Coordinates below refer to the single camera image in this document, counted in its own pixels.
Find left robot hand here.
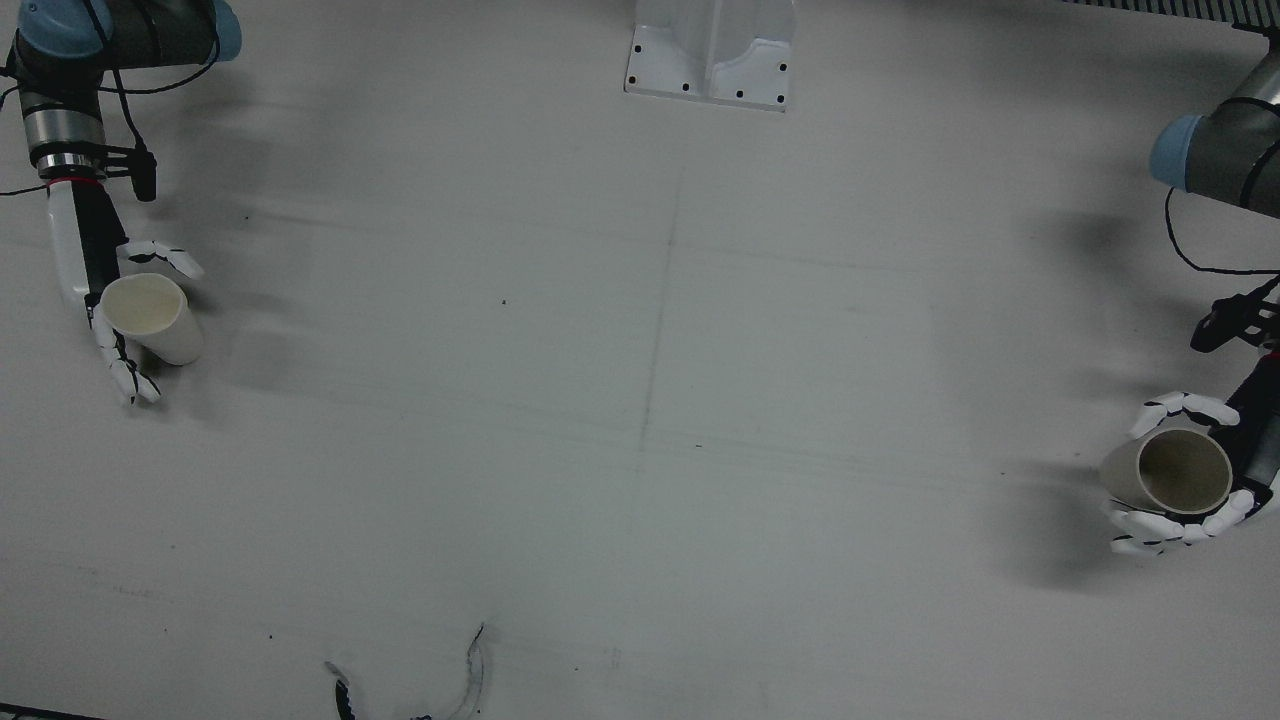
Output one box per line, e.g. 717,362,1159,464
1103,350,1280,557

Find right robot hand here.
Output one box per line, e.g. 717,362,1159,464
45,180,206,406

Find white paper cup ribbed rim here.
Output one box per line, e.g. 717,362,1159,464
100,273,205,366

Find paper cup brown inside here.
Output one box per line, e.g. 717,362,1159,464
1099,428,1235,517

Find black ribbed floor mat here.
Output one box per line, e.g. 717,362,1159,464
1060,0,1280,31

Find metal reacher grabber tool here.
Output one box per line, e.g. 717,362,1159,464
325,623,488,720

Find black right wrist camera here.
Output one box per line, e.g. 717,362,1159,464
98,145,159,203

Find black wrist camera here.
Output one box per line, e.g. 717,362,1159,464
1190,278,1280,353
98,145,159,203

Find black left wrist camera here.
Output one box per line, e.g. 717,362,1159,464
1190,278,1280,353

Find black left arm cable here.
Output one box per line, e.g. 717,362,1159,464
1164,150,1280,277

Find white metal base bracket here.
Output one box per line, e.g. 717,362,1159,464
624,0,797,113

